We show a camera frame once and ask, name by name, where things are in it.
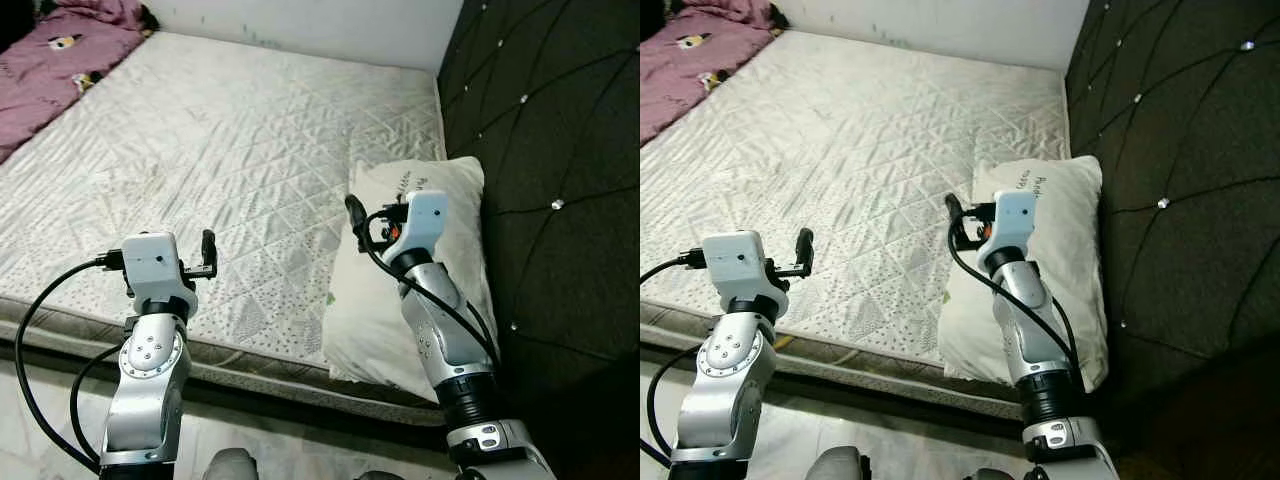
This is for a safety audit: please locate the white pillow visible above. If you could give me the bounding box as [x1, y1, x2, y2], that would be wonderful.
[322, 155, 497, 402]
[937, 154, 1110, 394]

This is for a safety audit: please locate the white quilted mattress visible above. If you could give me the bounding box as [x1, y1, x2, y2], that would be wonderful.
[0, 30, 453, 423]
[640, 28, 1077, 423]

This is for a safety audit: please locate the dark bed base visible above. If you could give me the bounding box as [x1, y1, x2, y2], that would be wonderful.
[0, 340, 461, 451]
[640, 335, 1031, 446]

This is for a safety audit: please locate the dark tufted headboard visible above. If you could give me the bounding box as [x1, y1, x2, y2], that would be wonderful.
[436, 0, 641, 406]
[1064, 0, 1280, 421]

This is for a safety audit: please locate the grey robot left leg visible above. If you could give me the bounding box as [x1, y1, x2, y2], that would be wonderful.
[817, 446, 872, 480]
[204, 447, 264, 480]

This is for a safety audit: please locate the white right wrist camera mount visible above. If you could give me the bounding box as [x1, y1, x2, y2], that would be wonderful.
[989, 189, 1040, 264]
[399, 190, 450, 264]

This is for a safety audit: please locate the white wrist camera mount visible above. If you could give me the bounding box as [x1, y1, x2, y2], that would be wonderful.
[989, 189, 1040, 264]
[701, 229, 782, 303]
[399, 190, 450, 264]
[122, 231, 200, 307]

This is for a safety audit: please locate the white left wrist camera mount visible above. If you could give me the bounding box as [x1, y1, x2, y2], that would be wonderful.
[122, 231, 200, 307]
[701, 229, 782, 303]

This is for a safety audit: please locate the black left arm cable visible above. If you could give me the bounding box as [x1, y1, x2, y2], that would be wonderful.
[11, 254, 131, 473]
[640, 254, 707, 471]

